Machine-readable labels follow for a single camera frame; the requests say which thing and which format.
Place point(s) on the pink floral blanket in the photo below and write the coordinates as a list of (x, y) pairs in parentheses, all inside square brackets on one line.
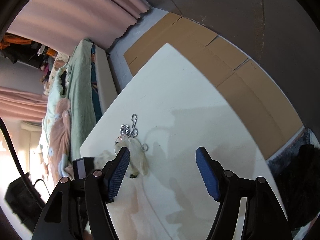
[(60, 142)]

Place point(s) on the light green pillow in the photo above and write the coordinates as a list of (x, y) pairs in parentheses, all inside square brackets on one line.
[(55, 95)]

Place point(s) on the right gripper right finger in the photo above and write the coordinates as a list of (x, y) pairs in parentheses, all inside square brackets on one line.
[(211, 172)]

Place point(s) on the silver ball chain charm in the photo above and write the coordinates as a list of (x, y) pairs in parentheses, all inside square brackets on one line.
[(130, 130)]

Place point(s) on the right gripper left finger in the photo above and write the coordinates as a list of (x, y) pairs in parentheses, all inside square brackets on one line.
[(116, 172)]

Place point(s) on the pink window curtain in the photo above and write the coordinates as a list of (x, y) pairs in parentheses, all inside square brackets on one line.
[(21, 105)]

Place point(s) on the dark wooden wardrobe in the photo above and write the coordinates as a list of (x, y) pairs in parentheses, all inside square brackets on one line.
[(278, 34)]

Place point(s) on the orange hanging clothes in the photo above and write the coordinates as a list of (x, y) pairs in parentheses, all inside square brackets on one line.
[(9, 40)]

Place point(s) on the black jewelry box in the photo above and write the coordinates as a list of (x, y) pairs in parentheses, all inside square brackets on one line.
[(83, 167)]

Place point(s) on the flat brown cardboard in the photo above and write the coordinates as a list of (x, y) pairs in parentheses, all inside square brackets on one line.
[(257, 100)]

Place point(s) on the cream cloth pouch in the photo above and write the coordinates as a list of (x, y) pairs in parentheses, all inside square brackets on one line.
[(138, 164)]

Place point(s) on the green bed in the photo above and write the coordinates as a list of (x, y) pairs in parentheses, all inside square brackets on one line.
[(89, 86)]

